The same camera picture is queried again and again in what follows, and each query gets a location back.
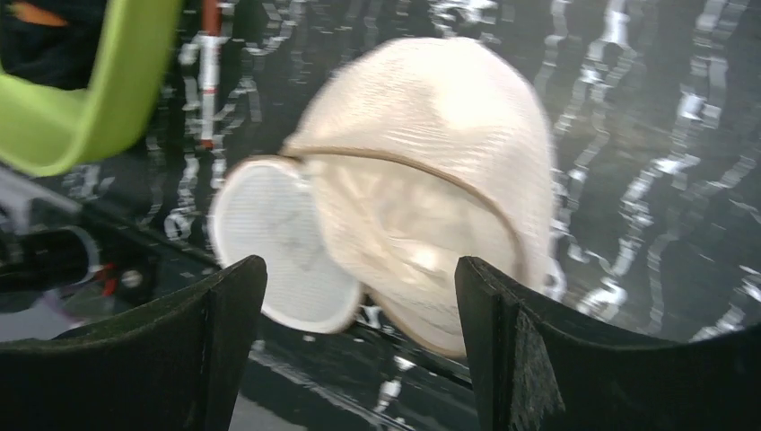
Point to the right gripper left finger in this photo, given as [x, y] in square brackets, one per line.
[175, 363]

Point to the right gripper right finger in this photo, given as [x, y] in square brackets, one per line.
[536, 364]

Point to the white bra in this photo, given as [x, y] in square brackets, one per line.
[401, 231]

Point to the round white mesh laundry bag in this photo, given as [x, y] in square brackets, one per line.
[418, 153]

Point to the green plastic basin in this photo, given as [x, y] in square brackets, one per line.
[46, 131]

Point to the red white marker pen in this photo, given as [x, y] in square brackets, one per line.
[209, 69]

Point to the black clothing in basin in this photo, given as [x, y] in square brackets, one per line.
[61, 57]

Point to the orange cloth in basin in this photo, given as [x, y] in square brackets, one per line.
[32, 14]

